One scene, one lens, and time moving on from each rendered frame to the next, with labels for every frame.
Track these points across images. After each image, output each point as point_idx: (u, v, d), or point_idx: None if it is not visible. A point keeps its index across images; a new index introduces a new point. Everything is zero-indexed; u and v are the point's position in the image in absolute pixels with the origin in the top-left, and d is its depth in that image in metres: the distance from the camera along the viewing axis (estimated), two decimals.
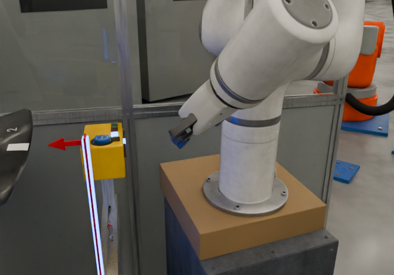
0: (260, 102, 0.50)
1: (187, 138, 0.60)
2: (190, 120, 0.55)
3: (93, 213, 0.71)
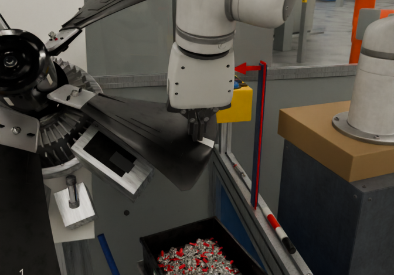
0: (211, 49, 0.51)
1: (194, 119, 0.62)
2: (171, 91, 0.59)
3: (260, 135, 0.79)
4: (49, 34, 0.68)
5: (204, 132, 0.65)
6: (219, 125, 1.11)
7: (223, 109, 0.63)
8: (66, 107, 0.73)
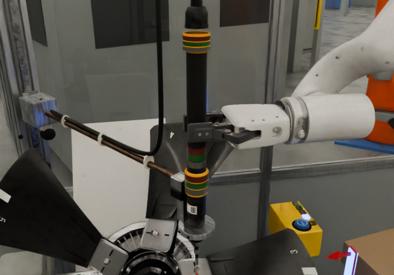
0: (291, 98, 0.67)
1: (208, 114, 0.67)
2: None
3: None
4: (195, 269, 0.76)
5: (197, 129, 0.62)
6: None
7: (231, 135, 0.60)
8: None
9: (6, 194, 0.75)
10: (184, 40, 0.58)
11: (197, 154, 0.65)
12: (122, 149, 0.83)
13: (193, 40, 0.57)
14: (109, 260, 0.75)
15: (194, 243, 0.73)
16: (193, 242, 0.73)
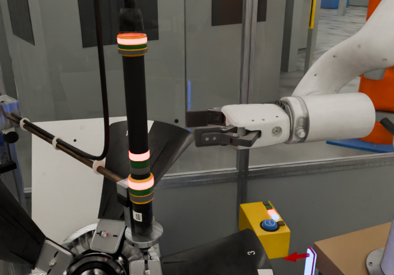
0: (291, 98, 0.66)
1: (209, 110, 0.69)
2: None
3: None
4: (144, 271, 0.73)
5: (204, 133, 0.60)
6: None
7: (242, 138, 0.59)
8: None
9: None
10: (119, 43, 0.56)
11: (139, 160, 0.63)
12: (74, 153, 0.81)
13: (126, 43, 0.56)
14: (55, 261, 0.72)
15: None
16: None
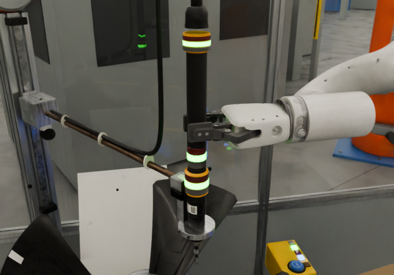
0: (291, 97, 0.66)
1: (208, 114, 0.67)
2: None
3: None
4: None
5: (197, 129, 0.62)
6: None
7: (231, 134, 0.60)
8: None
9: (20, 257, 0.80)
10: (185, 40, 0.58)
11: (197, 154, 0.65)
12: (122, 149, 0.83)
13: (193, 40, 0.57)
14: None
15: (194, 243, 0.73)
16: (193, 242, 0.73)
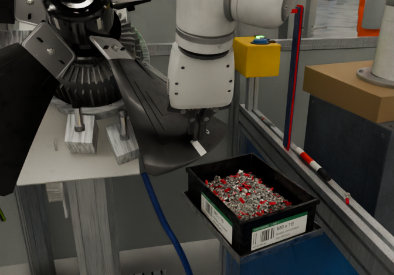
0: (211, 49, 0.51)
1: (194, 119, 0.62)
2: (171, 91, 0.59)
3: (295, 77, 0.84)
4: (114, 44, 0.70)
5: (204, 132, 0.65)
6: (247, 82, 1.17)
7: (223, 109, 0.63)
8: None
9: None
10: None
11: None
12: None
13: None
14: None
15: None
16: None
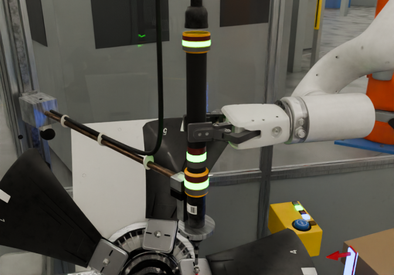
0: (291, 98, 0.67)
1: (208, 114, 0.67)
2: None
3: None
4: None
5: (197, 129, 0.62)
6: None
7: (231, 135, 0.60)
8: None
9: None
10: (184, 40, 0.58)
11: (197, 154, 0.65)
12: (122, 149, 0.83)
13: (193, 40, 0.57)
14: (159, 236, 0.78)
15: (194, 243, 0.73)
16: (193, 242, 0.73)
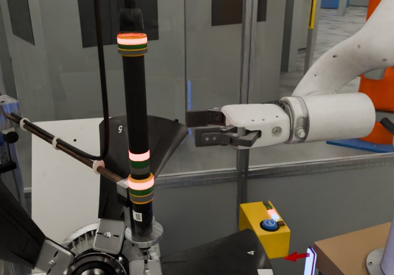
0: (291, 98, 0.66)
1: (209, 110, 0.69)
2: None
3: None
4: None
5: (204, 133, 0.60)
6: None
7: (242, 138, 0.59)
8: None
9: None
10: (119, 43, 0.56)
11: (139, 160, 0.63)
12: (74, 153, 0.81)
13: (126, 43, 0.56)
14: (109, 237, 0.75)
15: None
16: None
